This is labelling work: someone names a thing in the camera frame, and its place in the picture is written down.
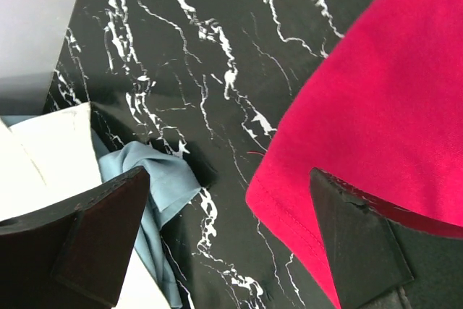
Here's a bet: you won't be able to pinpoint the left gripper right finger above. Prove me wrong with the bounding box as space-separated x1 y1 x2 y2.
310 169 414 308

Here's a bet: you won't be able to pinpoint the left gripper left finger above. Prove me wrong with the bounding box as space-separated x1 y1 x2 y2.
1 166 150 308

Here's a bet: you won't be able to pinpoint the red t shirt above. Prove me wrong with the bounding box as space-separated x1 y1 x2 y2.
246 0 462 308

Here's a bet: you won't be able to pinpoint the white hanging towel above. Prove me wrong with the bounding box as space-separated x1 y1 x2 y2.
0 101 178 309

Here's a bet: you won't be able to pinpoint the blue grey hanging shirt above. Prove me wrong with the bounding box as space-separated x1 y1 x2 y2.
92 132 201 308

